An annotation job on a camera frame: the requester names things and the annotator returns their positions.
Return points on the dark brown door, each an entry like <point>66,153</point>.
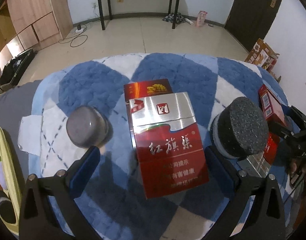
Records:
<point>253,12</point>

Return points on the black case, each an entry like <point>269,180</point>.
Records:
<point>15,67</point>

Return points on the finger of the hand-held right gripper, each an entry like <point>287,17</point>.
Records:
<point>280,130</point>
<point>297,115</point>

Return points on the pale yellow tray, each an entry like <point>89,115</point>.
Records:
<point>7,160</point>

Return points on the wooden wardrobe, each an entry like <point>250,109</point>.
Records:
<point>30,10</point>

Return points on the grey bedsheet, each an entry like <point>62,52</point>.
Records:
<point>7,107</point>

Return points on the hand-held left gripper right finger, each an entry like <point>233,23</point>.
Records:
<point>220,170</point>

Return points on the red silver cigarette pack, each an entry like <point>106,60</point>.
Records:
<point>168,150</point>
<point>255,165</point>

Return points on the blue white plaid blanket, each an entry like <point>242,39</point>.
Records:
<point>93,80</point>

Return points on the printed cardboard box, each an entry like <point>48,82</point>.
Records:
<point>262,55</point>

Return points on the red barcode cigarette pack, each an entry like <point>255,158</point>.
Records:
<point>272,105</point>

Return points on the pile of clothes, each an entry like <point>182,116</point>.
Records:
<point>173,17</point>

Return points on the long white power strip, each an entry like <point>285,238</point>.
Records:
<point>189,21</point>

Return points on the person's right hand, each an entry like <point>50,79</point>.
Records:
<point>293,167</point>

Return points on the black metal frame table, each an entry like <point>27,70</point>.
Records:
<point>103,5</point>

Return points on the person's right forearm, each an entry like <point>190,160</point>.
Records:
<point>305,210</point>

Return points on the red cigarette pack gold print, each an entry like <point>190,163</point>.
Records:
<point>149,88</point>

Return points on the black sponge cylinder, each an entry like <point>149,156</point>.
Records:
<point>243,127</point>
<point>4,207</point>

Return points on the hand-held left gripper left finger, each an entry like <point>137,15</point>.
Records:
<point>86,163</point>

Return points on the white cloth piece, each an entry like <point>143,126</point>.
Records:
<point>30,135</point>

